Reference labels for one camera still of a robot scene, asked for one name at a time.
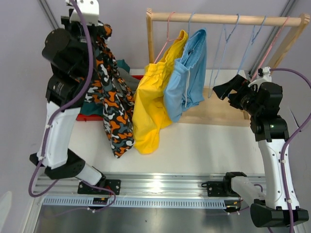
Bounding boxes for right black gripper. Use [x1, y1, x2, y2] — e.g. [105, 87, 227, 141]
[212, 75, 261, 117]

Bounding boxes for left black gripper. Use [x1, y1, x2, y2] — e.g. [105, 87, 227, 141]
[58, 8, 97, 76]

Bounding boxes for light blue shorts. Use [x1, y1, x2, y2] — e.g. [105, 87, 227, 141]
[164, 28, 207, 122]

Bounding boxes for blue hanger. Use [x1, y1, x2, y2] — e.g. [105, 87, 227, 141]
[237, 16, 267, 74]
[207, 13, 241, 99]
[188, 12, 207, 38]

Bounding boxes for camouflage patterned shorts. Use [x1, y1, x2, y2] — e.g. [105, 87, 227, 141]
[84, 23, 136, 159]

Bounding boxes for grey shorts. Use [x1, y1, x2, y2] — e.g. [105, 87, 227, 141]
[118, 68, 140, 93]

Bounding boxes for dark green shorts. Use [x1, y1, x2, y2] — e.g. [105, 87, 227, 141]
[80, 59, 130, 116]

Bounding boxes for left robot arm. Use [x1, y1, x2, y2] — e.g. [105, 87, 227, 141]
[30, 9, 105, 194]

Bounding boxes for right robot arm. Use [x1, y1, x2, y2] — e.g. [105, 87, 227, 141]
[213, 75, 309, 232]

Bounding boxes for pink hanger under yellow shorts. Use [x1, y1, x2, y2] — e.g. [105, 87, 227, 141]
[150, 12, 181, 64]

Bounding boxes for yellow shorts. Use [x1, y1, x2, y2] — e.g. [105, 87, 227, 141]
[132, 30, 189, 154]

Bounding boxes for wooden clothes rack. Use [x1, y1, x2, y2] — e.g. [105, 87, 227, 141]
[146, 8, 311, 127]

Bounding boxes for red plastic bin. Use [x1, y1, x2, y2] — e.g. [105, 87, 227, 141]
[76, 114, 103, 122]

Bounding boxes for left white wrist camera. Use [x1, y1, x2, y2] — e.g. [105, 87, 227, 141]
[65, 0, 100, 25]

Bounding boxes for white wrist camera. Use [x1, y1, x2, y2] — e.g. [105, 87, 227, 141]
[248, 67, 272, 92]
[65, 0, 100, 25]

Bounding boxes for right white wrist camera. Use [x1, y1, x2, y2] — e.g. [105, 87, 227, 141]
[248, 67, 272, 92]

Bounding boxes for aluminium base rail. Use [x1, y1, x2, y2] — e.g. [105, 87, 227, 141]
[32, 171, 268, 200]

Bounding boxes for white slotted cable duct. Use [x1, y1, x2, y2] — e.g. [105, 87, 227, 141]
[43, 196, 228, 209]

